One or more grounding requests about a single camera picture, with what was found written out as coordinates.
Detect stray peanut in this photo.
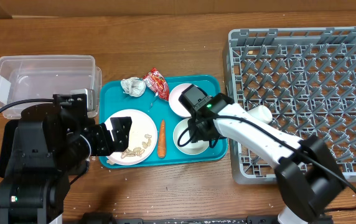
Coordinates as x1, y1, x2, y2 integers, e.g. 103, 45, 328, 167
106, 159, 115, 165

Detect peanut pile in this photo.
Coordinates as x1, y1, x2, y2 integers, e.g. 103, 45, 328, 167
121, 134, 152, 159

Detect orange carrot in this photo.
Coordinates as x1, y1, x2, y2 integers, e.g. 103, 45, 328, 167
157, 120, 166, 159

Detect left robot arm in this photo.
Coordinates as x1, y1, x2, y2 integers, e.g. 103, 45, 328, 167
0, 93, 132, 223

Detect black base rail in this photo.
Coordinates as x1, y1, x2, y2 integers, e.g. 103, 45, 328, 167
81, 212, 334, 224

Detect teal serving tray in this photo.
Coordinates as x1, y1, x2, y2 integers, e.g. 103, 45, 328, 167
99, 75, 228, 169

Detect pink plate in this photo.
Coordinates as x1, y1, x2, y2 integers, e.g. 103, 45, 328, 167
105, 109, 157, 166

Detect black tray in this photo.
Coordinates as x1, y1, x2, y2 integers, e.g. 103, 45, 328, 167
0, 119, 89, 178

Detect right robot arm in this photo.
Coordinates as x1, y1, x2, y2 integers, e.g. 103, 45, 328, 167
179, 85, 356, 224

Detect white bowl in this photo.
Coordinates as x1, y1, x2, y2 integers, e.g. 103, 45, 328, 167
172, 118, 214, 156

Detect grey dish rack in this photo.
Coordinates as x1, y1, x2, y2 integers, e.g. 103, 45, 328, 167
223, 27, 356, 182

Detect white napkin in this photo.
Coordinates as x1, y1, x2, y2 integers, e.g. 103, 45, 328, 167
120, 77, 147, 98

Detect white cup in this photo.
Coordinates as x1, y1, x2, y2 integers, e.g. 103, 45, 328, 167
248, 105, 273, 124

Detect clear plastic bin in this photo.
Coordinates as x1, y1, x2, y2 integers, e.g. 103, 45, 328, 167
0, 55, 102, 118

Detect red snack wrapper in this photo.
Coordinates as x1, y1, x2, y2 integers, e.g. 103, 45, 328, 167
143, 68, 170, 101

